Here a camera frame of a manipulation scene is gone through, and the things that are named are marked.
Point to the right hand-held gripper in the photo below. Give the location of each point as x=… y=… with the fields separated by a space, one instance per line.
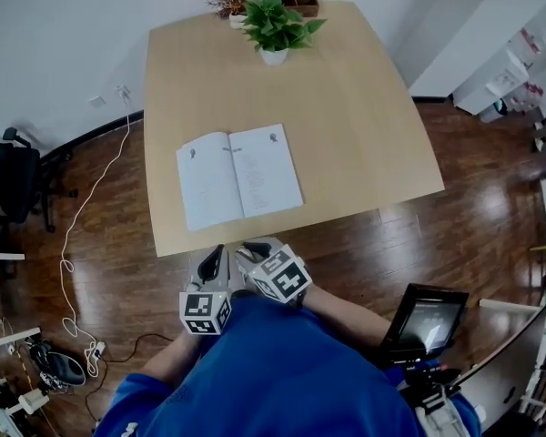
x=280 y=280

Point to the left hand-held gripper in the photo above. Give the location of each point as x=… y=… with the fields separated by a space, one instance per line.
x=204 y=311

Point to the white book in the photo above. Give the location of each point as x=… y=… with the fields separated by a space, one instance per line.
x=259 y=175

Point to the person's left forearm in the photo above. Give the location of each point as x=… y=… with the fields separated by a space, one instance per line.
x=173 y=358

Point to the person's right forearm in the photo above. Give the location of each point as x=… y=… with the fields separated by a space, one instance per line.
x=346 y=314

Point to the person's blue shirt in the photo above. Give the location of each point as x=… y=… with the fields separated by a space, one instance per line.
x=277 y=380

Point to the white power strip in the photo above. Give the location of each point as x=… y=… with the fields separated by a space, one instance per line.
x=96 y=349

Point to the black slippers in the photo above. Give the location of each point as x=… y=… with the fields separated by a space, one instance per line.
x=61 y=369

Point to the black monitor screen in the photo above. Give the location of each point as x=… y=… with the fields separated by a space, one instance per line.
x=430 y=328

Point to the black office chair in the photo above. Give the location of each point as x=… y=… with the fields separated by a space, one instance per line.
x=9 y=180

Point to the green potted plant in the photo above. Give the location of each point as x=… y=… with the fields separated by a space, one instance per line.
x=273 y=21

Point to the wooden organiser box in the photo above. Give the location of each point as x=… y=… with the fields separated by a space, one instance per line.
x=300 y=0

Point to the wooden side desk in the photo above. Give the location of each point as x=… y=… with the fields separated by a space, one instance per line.
x=505 y=362

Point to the white shelf cabinet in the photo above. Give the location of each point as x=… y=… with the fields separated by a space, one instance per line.
x=478 y=30

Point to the white wall socket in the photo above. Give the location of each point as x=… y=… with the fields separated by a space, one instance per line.
x=96 y=102

